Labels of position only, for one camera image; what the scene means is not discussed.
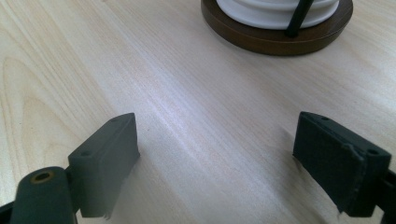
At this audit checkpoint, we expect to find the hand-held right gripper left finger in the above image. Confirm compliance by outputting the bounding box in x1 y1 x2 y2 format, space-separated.
66 112 141 218

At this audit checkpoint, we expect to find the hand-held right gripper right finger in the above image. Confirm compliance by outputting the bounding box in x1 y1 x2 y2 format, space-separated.
292 111 392 217

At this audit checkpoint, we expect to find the stack of white paper cups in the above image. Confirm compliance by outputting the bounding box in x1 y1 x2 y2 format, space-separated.
215 0 340 31

